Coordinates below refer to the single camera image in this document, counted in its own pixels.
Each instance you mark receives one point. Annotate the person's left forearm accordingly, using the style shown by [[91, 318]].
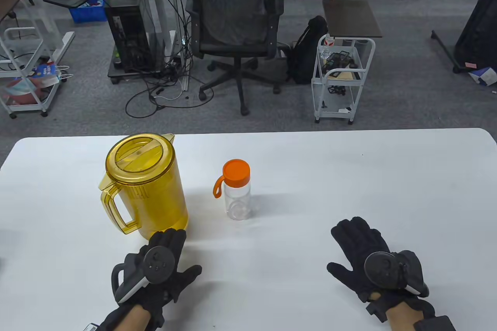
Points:
[[132, 319]]

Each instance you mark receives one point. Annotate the person's left hand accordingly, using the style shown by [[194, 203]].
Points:
[[182, 284]]

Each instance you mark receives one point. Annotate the black backpack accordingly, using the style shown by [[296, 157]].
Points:
[[304, 55]]

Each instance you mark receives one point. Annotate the person's right hand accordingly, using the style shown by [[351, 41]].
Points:
[[357, 245]]

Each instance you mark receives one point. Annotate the black fabric stand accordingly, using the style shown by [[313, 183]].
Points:
[[477, 36]]

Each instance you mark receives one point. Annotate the black computer tower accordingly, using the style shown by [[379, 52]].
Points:
[[128, 36]]

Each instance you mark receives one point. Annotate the person's right forearm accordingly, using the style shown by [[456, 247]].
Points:
[[402, 319]]

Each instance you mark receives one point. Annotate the dark brown side table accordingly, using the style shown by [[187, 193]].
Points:
[[351, 18]]

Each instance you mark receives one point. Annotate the black hand controller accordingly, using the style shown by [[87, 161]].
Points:
[[382, 269], [157, 265]]

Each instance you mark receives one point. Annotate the clear water cup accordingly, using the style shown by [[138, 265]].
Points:
[[237, 203]]

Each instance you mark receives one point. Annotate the yellow transparent kettle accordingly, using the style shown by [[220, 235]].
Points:
[[155, 191]]

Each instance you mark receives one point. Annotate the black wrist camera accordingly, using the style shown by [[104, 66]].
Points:
[[376, 311]]

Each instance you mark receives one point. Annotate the blue plastic crate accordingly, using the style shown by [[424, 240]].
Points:
[[87, 14]]

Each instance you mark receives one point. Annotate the wooden board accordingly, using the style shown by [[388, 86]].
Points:
[[345, 75]]

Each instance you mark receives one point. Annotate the orange cup lid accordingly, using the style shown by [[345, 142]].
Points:
[[236, 172]]

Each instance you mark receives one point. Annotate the white rolling cart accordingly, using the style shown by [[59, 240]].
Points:
[[337, 115]]

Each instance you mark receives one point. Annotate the black mesh office chair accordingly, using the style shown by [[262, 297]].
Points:
[[233, 9]]

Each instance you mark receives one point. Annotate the white cart with basketball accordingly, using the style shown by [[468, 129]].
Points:
[[23, 30]]

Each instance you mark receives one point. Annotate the white blue carton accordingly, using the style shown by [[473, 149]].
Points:
[[485, 77]]

